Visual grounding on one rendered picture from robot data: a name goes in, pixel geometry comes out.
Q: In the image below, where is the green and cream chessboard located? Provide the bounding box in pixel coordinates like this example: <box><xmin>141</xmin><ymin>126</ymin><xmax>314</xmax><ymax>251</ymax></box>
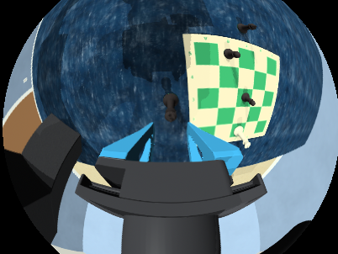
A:
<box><xmin>182</xmin><ymin>34</ymin><xmax>279</xmax><ymax>142</ymax></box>

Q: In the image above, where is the white chess queen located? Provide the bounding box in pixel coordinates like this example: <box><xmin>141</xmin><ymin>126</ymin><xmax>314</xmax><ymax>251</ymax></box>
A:
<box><xmin>234</xmin><ymin>126</ymin><xmax>251</xmax><ymax>148</ymax></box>

